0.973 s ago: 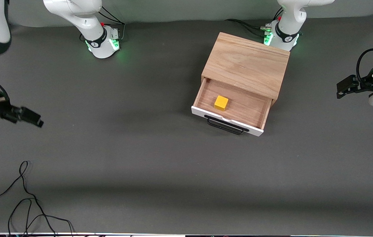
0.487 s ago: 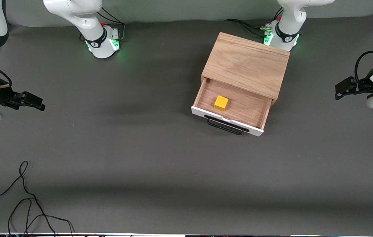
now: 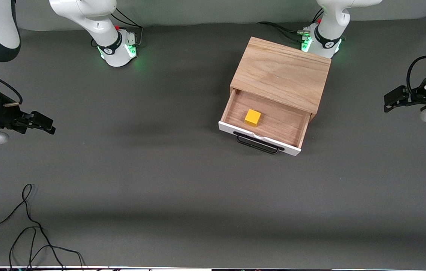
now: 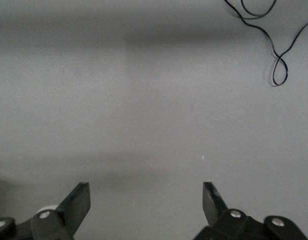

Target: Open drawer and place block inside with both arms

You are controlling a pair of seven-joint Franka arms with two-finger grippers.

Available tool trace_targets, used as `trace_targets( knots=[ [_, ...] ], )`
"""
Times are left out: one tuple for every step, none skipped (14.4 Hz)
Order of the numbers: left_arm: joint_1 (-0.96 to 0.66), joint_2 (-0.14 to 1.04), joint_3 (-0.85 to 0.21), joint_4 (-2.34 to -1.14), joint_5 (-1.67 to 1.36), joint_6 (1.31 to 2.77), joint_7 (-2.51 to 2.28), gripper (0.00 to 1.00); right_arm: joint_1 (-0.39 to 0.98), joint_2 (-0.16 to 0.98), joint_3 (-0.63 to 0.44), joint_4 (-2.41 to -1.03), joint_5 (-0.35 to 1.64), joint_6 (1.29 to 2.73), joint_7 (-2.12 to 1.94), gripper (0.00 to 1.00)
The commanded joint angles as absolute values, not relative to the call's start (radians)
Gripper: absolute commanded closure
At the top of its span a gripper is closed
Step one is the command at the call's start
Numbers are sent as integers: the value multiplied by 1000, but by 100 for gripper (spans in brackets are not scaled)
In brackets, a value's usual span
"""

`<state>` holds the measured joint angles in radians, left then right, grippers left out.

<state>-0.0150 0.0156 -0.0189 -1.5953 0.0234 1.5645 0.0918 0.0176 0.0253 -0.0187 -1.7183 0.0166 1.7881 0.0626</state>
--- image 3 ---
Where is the white-fronted wooden drawer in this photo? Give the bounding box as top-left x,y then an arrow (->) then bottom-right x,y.
219,88 -> 311,157

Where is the yellow cube block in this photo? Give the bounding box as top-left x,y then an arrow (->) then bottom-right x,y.
244,109 -> 262,128

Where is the black metal drawer handle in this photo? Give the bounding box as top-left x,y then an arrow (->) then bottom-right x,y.
233,132 -> 286,155

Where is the light wooden drawer cabinet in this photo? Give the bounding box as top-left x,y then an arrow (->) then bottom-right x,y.
230,37 -> 332,123

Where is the dark grey table mat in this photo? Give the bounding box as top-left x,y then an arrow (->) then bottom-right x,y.
0,13 -> 426,269

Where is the thin black loose cable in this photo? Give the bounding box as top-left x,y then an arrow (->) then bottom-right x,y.
0,184 -> 85,270

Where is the black right arm base cable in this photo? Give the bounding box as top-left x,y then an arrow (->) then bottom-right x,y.
110,8 -> 144,47

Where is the black arm base cable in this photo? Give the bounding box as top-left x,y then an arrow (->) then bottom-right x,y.
256,21 -> 309,43
110,8 -> 144,47

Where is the black left arm base cable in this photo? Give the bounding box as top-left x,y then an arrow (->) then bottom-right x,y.
256,21 -> 309,43

